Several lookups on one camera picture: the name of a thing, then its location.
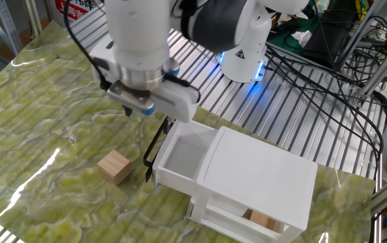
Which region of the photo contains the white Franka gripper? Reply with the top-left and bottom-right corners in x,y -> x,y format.
90,40 -> 201,135

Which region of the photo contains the white drawer with black handle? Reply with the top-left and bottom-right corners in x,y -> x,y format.
142,117 -> 248,217

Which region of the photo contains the light wooden cube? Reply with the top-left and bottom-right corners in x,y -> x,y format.
96,148 -> 133,186

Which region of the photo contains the green marble pattern mat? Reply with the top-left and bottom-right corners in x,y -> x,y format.
0,20 -> 377,243

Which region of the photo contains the red sign with white letters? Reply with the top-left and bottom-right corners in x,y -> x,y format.
54,0 -> 96,20

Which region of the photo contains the wooden block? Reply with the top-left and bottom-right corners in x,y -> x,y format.
245,208 -> 280,234

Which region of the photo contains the dark green mat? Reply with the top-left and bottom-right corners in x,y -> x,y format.
266,13 -> 320,57

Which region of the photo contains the perforated steel shelf upright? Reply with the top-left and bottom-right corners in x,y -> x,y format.
0,0 -> 24,55

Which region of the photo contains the crumpled white paper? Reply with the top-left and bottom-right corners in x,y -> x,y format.
290,28 -> 313,48

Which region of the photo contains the black device box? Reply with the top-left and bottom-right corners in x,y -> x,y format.
301,22 -> 351,68

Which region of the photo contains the silver camera with blue cap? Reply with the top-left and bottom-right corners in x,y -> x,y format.
107,80 -> 156,117

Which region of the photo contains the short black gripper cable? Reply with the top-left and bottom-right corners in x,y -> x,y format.
162,72 -> 202,105

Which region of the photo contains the long black camera cable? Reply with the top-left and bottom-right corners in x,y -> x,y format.
62,0 -> 114,92

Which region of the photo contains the white plastic drawer cabinet frame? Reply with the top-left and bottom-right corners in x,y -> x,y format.
185,125 -> 319,243

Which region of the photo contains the black table cable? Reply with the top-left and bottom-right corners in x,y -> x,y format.
262,42 -> 386,243

